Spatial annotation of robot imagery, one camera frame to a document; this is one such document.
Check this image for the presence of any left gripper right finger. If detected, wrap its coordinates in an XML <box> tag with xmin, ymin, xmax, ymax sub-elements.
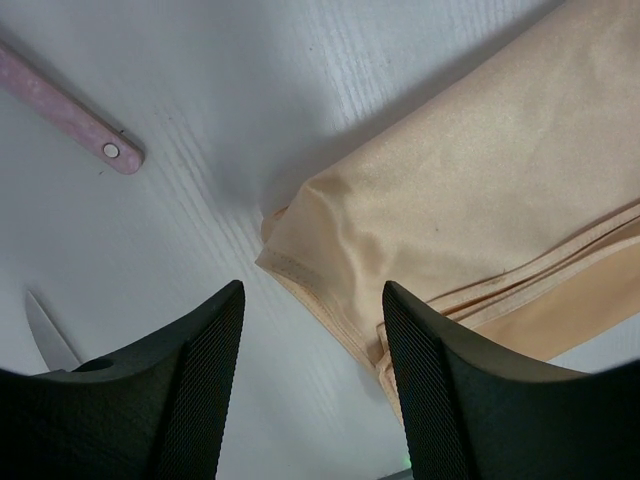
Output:
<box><xmin>382</xmin><ymin>282</ymin><xmax>639</xmax><ymax>479</ymax></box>

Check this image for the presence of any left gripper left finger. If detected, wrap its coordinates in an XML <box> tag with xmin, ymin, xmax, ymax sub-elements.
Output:
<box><xmin>1</xmin><ymin>280</ymin><xmax>245</xmax><ymax>479</ymax></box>

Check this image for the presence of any orange cloth napkin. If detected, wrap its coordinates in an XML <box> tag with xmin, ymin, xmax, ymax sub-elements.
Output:
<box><xmin>257</xmin><ymin>1</ymin><xmax>639</xmax><ymax>405</ymax></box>

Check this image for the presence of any silver fork pink handle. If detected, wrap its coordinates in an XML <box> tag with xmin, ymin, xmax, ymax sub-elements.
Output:
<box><xmin>1</xmin><ymin>44</ymin><xmax>145</xmax><ymax>175</ymax></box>

